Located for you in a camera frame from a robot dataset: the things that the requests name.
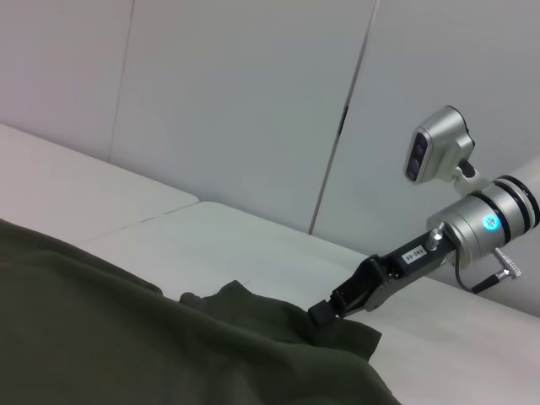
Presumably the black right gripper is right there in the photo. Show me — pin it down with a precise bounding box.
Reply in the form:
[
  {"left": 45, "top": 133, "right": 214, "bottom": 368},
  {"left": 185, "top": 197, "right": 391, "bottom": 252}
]
[{"left": 307, "top": 234, "right": 460, "bottom": 327}]

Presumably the dark green FREE t-shirt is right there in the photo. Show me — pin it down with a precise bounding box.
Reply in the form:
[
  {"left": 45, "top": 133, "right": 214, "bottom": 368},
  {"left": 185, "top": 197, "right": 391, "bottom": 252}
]
[{"left": 0, "top": 218, "right": 383, "bottom": 405}]

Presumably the right arm cable with plug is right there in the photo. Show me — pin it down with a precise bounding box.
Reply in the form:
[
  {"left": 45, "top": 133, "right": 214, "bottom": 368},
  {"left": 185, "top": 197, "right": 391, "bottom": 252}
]
[{"left": 451, "top": 247, "right": 524, "bottom": 294}]

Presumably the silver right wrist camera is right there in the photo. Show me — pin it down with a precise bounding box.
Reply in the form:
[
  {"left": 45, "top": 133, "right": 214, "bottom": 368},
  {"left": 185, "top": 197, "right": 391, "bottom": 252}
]
[{"left": 404, "top": 105, "right": 490, "bottom": 199}]

